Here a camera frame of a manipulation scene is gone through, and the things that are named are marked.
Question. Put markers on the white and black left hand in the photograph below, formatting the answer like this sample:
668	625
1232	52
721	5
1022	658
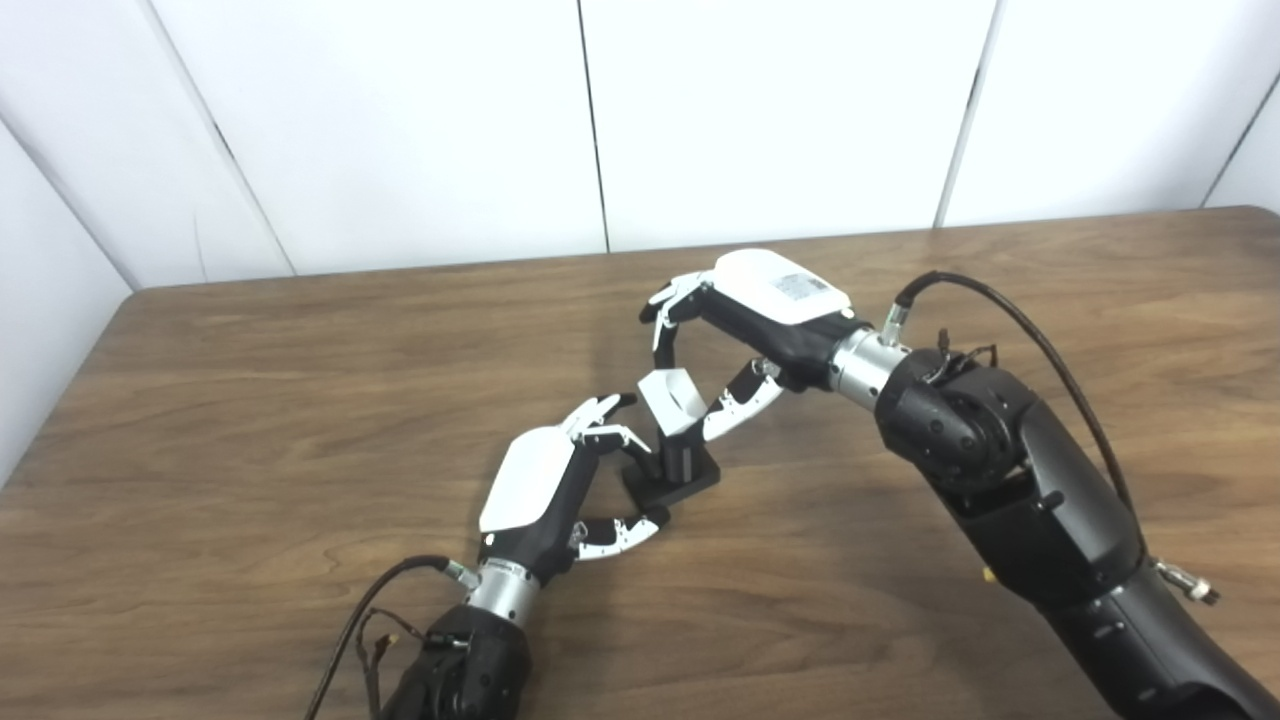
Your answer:
535	500

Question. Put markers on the white and black right hand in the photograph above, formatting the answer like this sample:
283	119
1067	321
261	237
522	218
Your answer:
780	320

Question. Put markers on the white square piece with hole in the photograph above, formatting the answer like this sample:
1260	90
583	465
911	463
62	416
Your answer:
660	400

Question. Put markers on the black peg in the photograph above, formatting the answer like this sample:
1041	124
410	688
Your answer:
680	480

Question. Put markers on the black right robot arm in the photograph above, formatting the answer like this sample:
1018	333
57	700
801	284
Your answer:
1050	500

